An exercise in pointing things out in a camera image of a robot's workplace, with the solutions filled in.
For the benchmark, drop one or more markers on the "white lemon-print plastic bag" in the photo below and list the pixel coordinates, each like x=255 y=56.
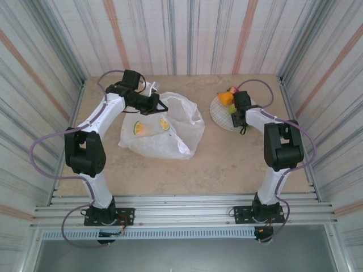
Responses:
x=170 y=141

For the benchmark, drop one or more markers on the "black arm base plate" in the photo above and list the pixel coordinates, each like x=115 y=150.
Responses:
x=127 y=215
x=241 y=214

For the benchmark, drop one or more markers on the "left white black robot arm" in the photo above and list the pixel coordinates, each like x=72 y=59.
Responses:
x=96 y=187

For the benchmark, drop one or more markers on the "white grid-pattern plate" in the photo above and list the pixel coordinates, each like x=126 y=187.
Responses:
x=219 y=113

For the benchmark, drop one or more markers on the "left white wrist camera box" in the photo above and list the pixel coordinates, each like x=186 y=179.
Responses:
x=151 y=88

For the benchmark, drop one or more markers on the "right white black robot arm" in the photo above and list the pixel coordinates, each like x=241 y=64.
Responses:
x=283 y=150

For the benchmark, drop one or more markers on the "aluminium rail frame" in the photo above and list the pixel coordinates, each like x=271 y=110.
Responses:
x=184 y=212

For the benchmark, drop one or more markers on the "yellow-orange pear-shaped fruit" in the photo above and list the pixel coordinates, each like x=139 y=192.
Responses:
x=225 y=98

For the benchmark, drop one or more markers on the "red strawberry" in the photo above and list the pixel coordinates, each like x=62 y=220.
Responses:
x=231 y=90

